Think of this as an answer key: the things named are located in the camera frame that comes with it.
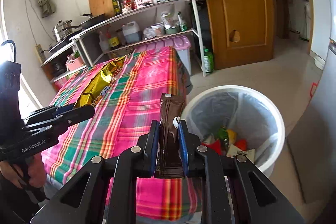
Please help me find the dark soy sauce bottle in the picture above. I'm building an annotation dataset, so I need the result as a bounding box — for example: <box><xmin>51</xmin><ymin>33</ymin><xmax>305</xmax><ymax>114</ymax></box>
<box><xmin>117</xmin><ymin>0</ymin><xmax>123</xmax><ymax>14</ymax></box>

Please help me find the red foil wrapper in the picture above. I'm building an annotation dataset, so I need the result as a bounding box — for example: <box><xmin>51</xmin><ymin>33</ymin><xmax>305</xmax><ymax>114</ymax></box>
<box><xmin>202</xmin><ymin>140</ymin><xmax>222</xmax><ymax>156</ymax></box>

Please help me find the clear trash bag liner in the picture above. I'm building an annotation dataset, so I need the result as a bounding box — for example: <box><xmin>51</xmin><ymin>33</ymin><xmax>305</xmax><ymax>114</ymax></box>
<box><xmin>184</xmin><ymin>89</ymin><xmax>278</xmax><ymax>166</ymax></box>

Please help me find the black frying pan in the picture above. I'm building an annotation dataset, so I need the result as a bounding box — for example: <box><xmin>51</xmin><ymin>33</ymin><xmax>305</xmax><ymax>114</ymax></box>
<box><xmin>64</xmin><ymin>13</ymin><xmax>106</xmax><ymax>30</ymax></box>

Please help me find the white trash bin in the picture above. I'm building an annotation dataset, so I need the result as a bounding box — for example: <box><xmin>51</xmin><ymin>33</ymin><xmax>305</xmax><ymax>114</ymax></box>
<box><xmin>181</xmin><ymin>85</ymin><xmax>285</xmax><ymax>177</ymax></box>

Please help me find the beige paper snack bag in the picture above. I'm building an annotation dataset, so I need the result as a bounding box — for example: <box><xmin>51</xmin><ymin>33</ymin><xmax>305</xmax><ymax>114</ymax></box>
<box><xmin>226</xmin><ymin>144</ymin><xmax>255</xmax><ymax>162</ymax></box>

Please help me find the steel steamer pot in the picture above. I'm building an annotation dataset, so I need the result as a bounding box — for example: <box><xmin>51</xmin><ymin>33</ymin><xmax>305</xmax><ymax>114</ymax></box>
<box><xmin>52</xmin><ymin>20</ymin><xmax>72</xmax><ymax>42</ymax></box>

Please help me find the brown snack pouch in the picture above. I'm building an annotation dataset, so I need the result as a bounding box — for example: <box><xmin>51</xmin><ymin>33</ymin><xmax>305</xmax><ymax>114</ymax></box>
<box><xmin>154</xmin><ymin>93</ymin><xmax>185</xmax><ymax>179</ymax></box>

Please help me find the gold chip bag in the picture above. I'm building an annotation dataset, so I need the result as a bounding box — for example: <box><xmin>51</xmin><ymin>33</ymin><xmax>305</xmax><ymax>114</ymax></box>
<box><xmin>74</xmin><ymin>56</ymin><xmax>125</xmax><ymax>108</ymax></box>

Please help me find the pink storage box lid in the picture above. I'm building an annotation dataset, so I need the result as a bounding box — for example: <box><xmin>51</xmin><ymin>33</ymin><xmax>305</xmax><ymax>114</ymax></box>
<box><xmin>133</xmin><ymin>35</ymin><xmax>192</xmax><ymax>75</ymax></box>

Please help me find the pink utensil holder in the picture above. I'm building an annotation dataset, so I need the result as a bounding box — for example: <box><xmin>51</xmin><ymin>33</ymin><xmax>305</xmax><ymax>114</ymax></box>
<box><xmin>134</xmin><ymin>0</ymin><xmax>153</xmax><ymax>9</ymax></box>

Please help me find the left hand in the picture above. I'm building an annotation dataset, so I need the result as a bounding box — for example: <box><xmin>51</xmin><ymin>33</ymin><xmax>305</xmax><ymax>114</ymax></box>
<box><xmin>1</xmin><ymin>153</ymin><xmax>47</xmax><ymax>189</ymax></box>

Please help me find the wooden door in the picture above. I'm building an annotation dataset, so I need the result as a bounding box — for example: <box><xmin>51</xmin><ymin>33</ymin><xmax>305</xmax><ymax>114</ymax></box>
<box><xmin>207</xmin><ymin>0</ymin><xmax>276</xmax><ymax>69</ymax></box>

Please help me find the white plastic jug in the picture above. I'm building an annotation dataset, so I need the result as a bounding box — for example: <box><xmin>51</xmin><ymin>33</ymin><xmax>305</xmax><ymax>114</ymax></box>
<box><xmin>122</xmin><ymin>21</ymin><xmax>142</xmax><ymax>44</ymax></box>

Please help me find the green snack wrapper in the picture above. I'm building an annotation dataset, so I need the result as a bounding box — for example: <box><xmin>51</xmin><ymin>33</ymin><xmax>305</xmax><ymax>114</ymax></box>
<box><xmin>216</xmin><ymin>127</ymin><xmax>230</xmax><ymax>148</ymax></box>

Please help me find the small yellow green wrapper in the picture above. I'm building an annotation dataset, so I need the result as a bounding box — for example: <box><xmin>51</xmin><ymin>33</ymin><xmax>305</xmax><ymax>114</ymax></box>
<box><xmin>227</xmin><ymin>129</ymin><xmax>237</xmax><ymax>145</ymax></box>

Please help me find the red plastic bag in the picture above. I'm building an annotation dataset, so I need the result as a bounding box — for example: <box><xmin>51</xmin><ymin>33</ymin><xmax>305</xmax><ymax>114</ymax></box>
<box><xmin>234</xmin><ymin>139</ymin><xmax>247</xmax><ymax>151</ymax></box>

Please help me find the yellow label oil bottle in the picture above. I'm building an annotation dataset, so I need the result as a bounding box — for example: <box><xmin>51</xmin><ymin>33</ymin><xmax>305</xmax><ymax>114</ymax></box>
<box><xmin>106</xmin><ymin>27</ymin><xmax>120</xmax><ymax>50</ymax></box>

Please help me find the wooden cutting board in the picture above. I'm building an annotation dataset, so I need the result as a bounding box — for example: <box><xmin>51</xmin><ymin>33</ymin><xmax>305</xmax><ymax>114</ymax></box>
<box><xmin>88</xmin><ymin>0</ymin><xmax>115</xmax><ymax>18</ymax></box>

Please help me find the green detergent bottle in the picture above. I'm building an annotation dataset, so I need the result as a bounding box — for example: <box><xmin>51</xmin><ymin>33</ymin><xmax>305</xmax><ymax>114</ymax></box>
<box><xmin>204</xmin><ymin>48</ymin><xmax>214</xmax><ymax>73</ymax></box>

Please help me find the pink plastic basket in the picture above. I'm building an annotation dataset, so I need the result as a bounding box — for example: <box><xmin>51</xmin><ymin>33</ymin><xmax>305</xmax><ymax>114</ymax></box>
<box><xmin>66</xmin><ymin>55</ymin><xmax>84</xmax><ymax>71</ymax></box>

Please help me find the white metal shelf rack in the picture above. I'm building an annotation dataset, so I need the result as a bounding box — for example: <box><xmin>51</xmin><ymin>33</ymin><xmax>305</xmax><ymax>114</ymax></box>
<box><xmin>40</xmin><ymin>0</ymin><xmax>201</xmax><ymax>68</ymax></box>

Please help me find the silver refrigerator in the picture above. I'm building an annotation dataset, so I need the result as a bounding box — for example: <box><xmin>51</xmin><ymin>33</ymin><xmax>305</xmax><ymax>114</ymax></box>
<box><xmin>288</xmin><ymin>0</ymin><xmax>335</xmax><ymax>203</ymax></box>

